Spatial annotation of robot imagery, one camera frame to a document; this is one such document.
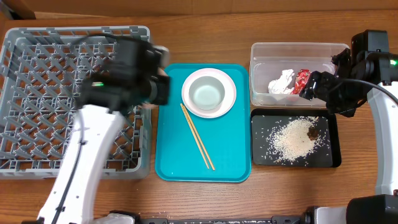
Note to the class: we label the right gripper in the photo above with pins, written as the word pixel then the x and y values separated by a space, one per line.
pixel 316 87

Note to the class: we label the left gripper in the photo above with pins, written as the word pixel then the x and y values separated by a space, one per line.
pixel 162 90

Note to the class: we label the grey bowl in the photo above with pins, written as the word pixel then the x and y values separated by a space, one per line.
pixel 206 93

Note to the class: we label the rice and food scraps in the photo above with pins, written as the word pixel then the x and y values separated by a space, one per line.
pixel 294 138

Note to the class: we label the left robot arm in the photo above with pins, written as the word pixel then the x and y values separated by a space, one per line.
pixel 132 78

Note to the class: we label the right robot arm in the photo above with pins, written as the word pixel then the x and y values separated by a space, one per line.
pixel 365 73

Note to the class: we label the wooden chopstick left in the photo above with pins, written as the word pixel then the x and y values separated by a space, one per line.
pixel 186 115

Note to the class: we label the wooden chopstick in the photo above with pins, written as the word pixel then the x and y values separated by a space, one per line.
pixel 207 156
pixel 186 115

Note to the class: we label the red snack wrapper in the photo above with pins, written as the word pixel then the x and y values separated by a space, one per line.
pixel 301 81

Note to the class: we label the black tray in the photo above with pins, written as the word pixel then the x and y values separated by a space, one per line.
pixel 261 119

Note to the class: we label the wooden chopstick right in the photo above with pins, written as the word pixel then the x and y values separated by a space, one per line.
pixel 207 156

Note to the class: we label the crumpled white tissue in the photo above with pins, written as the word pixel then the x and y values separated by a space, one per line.
pixel 281 85

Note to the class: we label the large white plate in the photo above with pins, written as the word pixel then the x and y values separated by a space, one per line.
pixel 226 104

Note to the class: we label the clear plastic bin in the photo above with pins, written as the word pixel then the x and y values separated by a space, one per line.
pixel 270 59

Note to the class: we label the teal plastic tray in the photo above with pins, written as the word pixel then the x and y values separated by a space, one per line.
pixel 227 138

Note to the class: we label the grey plastic dish rack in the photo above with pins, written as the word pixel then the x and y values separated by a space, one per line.
pixel 41 73

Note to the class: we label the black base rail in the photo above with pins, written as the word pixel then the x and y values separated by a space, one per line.
pixel 217 220

